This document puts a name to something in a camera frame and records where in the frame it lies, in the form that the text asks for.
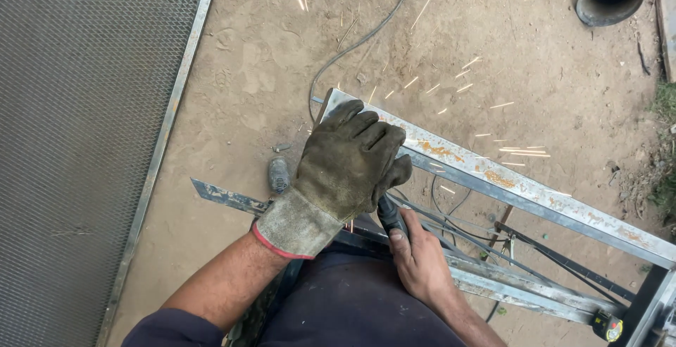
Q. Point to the patch of grass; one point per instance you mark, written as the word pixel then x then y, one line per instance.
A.
pixel 663 178

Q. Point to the small metal scrap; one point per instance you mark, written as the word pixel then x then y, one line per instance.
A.
pixel 281 147

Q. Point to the person's dark blue clothing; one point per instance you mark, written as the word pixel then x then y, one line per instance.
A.
pixel 348 304

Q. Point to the framed expanded metal mesh panel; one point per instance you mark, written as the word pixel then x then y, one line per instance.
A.
pixel 84 125

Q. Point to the black metal stand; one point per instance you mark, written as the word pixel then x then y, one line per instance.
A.
pixel 647 310

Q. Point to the person's right hand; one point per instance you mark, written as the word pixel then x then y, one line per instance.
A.
pixel 422 262

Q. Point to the thin dark steel rod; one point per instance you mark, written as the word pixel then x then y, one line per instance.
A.
pixel 565 262

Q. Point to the dark twig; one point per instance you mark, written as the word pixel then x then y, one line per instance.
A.
pixel 643 56

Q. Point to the black angle grinder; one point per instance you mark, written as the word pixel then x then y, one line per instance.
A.
pixel 390 214

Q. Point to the person's left hand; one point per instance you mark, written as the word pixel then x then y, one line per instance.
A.
pixel 343 162

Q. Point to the yellow black tape measure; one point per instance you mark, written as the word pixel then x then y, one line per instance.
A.
pixel 608 327

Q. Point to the rusty steel angle bar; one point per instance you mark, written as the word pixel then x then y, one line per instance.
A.
pixel 507 178

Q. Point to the wooden plank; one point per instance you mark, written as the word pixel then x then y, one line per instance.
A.
pixel 666 19

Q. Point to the bundle of grey steel bars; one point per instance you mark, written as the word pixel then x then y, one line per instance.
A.
pixel 528 289

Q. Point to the grey pipe section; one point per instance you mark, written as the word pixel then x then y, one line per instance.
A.
pixel 607 1

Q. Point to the person's grey shoe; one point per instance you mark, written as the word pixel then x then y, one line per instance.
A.
pixel 278 173

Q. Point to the pointed flat steel bar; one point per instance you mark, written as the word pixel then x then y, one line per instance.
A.
pixel 227 196

